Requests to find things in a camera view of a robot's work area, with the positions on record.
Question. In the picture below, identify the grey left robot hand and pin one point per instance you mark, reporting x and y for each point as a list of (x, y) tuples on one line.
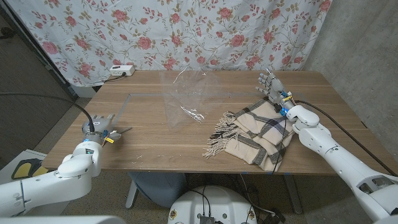
[(99, 127)]

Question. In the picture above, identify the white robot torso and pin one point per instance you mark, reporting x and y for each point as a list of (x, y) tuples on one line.
[(62, 221)]

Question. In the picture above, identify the black power adapter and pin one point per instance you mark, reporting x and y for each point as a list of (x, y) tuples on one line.
[(276, 217)]

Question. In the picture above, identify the black backdrop frame pole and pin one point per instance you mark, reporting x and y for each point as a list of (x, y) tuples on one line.
[(40, 53)]

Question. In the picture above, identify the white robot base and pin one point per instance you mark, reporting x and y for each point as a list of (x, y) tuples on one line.
[(217, 205)]

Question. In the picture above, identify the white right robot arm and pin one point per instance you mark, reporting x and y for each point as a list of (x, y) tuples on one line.
[(335, 158)]

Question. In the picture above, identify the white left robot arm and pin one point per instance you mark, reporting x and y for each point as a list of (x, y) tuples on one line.
[(62, 183)]

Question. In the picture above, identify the yellow black floor object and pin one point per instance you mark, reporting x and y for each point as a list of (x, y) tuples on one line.
[(23, 168)]

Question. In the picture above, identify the beige plaid fringed scarf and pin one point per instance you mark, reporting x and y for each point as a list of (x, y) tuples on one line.
[(248, 137)]

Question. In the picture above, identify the clear plastic bag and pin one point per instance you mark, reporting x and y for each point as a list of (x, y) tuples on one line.
[(189, 93)]

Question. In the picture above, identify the floral print backdrop curtain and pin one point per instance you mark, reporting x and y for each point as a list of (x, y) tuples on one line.
[(186, 31)]

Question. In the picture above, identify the grey chair under table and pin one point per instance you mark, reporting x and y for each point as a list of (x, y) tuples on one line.
[(158, 186)]

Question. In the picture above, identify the white floor panel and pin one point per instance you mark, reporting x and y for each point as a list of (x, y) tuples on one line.
[(9, 174)]

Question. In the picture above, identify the grey metal table leg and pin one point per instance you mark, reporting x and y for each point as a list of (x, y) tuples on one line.
[(293, 196)]

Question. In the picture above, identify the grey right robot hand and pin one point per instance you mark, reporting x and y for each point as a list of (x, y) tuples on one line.
[(275, 88)]

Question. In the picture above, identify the white power strip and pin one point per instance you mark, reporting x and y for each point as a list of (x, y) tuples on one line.
[(122, 70)]

